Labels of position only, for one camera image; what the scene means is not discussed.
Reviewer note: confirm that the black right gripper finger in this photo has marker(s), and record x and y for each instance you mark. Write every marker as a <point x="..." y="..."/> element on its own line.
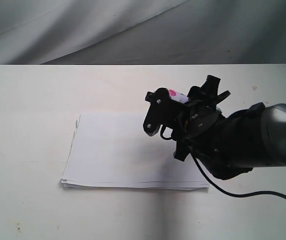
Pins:
<point x="207" y="94"/>
<point x="169" y="113"/>

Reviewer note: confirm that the silver spray can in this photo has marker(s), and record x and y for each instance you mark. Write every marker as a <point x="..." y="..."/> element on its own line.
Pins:
<point x="177" y="96"/>

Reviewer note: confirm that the grey backdrop cloth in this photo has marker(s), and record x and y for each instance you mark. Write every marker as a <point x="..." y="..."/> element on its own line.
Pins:
<point x="138" y="32"/>

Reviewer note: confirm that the white paper stack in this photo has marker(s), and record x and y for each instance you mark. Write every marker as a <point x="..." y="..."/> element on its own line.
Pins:
<point x="111" y="150"/>

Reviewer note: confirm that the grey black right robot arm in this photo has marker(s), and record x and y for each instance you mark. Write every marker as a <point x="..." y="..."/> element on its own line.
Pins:
<point x="227" y="146"/>

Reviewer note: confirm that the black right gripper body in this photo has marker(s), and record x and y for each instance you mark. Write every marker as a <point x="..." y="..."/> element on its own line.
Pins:
<point x="193" y="126"/>

